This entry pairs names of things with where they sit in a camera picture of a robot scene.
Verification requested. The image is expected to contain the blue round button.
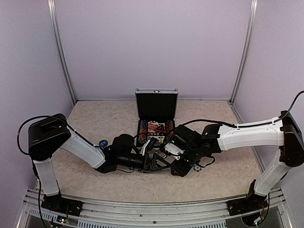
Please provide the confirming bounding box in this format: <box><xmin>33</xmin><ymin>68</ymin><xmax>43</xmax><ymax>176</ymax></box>
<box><xmin>99</xmin><ymin>140</ymin><xmax>108</xmax><ymax>148</ymax></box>

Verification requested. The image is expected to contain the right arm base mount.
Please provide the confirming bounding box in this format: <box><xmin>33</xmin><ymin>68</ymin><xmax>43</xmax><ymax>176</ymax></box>
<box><xmin>227</xmin><ymin>179</ymin><xmax>269</xmax><ymax>216</ymax></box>

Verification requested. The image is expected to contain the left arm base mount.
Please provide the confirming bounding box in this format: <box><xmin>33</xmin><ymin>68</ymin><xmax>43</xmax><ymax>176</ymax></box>
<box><xmin>41</xmin><ymin>193</ymin><xmax>83</xmax><ymax>217</ymax></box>

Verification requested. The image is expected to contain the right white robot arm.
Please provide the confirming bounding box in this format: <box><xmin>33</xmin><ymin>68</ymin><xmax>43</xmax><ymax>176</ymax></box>
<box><xmin>164</xmin><ymin>111</ymin><xmax>304</xmax><ymax>211</ymax></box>

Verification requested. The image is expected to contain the right chip row in case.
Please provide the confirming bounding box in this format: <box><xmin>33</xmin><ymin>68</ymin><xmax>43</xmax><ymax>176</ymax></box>
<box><xmin>166</xmin><ymin>120</ymin><xmax>174</xmax><ymax>133</ymax></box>

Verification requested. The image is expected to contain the right aluminium frame post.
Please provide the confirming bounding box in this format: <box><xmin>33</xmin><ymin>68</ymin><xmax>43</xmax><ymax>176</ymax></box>
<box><xmin>229</xmin><ymin>0</ymin><xmax>258</xmax><ymax>105</ymax></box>

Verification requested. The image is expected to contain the aluminium frame post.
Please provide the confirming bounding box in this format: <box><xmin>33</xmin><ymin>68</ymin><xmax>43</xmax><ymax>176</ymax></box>
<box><xmin>47</xmin><ymin>0</ymin><xmax>78</xmax><ymax>106</ymax></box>
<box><xmin>229</xmin><ymin>0</ymin><xmax>258</xmax><ymax>105</ymax></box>

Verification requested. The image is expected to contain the red card deck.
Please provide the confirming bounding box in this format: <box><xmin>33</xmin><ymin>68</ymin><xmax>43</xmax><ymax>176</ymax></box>
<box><xmin>148</xmin><ymin>121</ymin><xmax>165</xmax><ymax>133</ymax></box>

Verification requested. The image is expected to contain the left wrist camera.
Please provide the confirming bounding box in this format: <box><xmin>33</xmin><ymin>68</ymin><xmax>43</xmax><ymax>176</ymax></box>
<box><xmin>140</xmin><ymin>137</ymin><xmax>157</xmax><ymax>156</ymax></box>

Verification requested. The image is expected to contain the left chip row in case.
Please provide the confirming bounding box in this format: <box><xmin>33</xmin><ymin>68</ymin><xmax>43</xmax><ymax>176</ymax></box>
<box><xmin>138</xmin><ymin>120</ymin><xmax>148</xmax><ymax>144</ymax></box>

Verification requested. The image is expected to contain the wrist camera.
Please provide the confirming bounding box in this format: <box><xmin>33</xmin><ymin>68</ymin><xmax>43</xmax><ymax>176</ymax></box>
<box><xmin>140</xmin><ymin>137</ymin><xmax>157</xmax><ymax>156</ymax></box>
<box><xmin>163</xmin><ymin>125</ymin><xmax>201</xmax><ymax>160</ymax></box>

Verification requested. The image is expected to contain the front aluminium rail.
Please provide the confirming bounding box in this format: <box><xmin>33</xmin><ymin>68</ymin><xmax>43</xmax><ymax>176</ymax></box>
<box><xmin>15</xmin><ymin>189</ymin><xmax>295</xmax><ymax>228</ymax></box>

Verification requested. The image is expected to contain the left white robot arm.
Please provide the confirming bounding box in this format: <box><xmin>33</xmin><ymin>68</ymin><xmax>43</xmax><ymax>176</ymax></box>
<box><xmin>28</xmin><ymin>114</ymin><xmax>171</xmax><ymax>211</ymax></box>

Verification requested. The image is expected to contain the aluminium poker case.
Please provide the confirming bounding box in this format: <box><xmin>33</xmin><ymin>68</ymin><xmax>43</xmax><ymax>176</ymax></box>
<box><xmin>135</xmin><ymin>88</ymin><xmax>179</xmax><ymax>148</ymax></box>

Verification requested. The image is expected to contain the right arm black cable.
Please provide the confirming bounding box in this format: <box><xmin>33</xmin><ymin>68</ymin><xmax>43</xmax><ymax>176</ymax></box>
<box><xmin>174</xmin><ymin>90</ymin><xmax>304</xmax><ymax>130</ymax></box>

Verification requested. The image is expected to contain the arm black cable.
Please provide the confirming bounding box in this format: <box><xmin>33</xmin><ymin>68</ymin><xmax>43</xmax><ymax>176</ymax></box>
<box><xmin>174</xmin><ymin>90</ymin><xmax>304</xmax><ymax>130</ymax></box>
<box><xmin>16</xmin><ymin>115</ymin><xmax>65</xmax><ymax>155</ymax></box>

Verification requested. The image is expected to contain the chip row in case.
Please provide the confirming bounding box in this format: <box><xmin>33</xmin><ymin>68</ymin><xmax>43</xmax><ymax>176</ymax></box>
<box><xmin>166</xmin><ymin>120</ymin><xmax>174</xmax><ymax>133</ymax></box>
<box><xmin>138</xmin><ymin>120</ymin><xmax>148</xmax><ymax>144</ymax></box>

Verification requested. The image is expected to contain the black red triangular button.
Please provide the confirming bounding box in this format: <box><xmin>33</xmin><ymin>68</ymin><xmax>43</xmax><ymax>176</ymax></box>
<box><xmin>154</xmin><ymin>124</ymin><xmax>166</xmax><ymax>133</ymax></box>

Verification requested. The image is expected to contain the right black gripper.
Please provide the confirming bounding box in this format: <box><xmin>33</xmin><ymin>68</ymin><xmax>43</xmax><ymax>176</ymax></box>
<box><xmin>170</xmin><ymin>146</ymin><xmax>202</xmax><ymax>177</ymax></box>

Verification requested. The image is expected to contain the left aluminium frame post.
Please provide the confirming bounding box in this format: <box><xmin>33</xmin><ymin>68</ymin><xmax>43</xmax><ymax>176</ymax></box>
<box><xmin>47</xmin><ymin>0</ymin><xmax>78</xmax><ymax>106</ymax></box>

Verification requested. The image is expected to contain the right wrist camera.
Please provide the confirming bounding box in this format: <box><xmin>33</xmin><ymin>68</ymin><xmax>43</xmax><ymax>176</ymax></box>
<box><xmin>163</xmin><ymin>125</ymin><xmax>201</xmax><ymax>160</ymax></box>

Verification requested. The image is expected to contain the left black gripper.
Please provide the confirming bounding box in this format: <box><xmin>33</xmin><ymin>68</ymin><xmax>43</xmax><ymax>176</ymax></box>
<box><xmin>117</xmin><ymin>152</ymin><xmax>170</xmax><ymax>173</ymax></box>

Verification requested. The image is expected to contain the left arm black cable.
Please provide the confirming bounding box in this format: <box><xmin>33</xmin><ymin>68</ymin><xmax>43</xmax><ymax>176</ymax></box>
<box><xmin>16</xmin><ymin>115</ymin><xmax>65</xmax><ymax>155</ymax></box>

